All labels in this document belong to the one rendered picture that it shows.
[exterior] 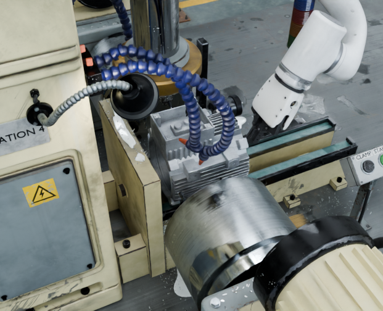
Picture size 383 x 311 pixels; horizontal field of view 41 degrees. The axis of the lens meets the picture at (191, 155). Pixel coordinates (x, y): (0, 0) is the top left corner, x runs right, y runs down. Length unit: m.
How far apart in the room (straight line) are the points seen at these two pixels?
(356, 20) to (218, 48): 0.93
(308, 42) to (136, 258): 0.63
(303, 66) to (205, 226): 0.41
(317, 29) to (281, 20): 1.15
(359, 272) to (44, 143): 0.51
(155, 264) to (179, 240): 0.27
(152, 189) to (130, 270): 0.29
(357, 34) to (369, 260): 0.61
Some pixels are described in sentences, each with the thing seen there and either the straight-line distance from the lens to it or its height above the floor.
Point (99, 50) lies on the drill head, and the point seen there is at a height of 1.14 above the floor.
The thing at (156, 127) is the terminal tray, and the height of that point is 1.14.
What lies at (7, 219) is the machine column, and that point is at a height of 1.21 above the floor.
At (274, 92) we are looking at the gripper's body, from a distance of 1.17.
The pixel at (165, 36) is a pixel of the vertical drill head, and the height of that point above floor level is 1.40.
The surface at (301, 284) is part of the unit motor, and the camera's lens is 0.69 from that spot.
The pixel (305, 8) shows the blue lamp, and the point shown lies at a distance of 1.58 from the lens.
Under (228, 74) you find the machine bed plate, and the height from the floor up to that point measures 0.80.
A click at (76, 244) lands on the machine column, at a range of 1.05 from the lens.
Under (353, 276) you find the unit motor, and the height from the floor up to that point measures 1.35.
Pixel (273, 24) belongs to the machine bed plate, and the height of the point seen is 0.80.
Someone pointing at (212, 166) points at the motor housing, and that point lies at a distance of 1.19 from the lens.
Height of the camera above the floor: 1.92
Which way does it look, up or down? 45 degrees down
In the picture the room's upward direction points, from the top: straight up
